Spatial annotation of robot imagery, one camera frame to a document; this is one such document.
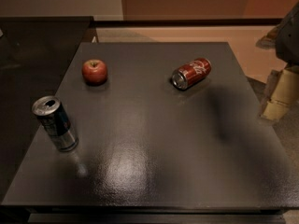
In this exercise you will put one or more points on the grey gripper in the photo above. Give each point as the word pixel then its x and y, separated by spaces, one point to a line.
pixel 289 42

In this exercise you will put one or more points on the red coke can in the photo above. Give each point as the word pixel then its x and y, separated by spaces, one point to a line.
pixel 191 73

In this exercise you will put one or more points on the blue silver energy drink can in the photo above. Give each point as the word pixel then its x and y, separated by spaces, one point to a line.
pixel 50 112

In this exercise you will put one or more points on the red apple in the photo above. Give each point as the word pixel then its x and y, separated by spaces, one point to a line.
pixel 94 72

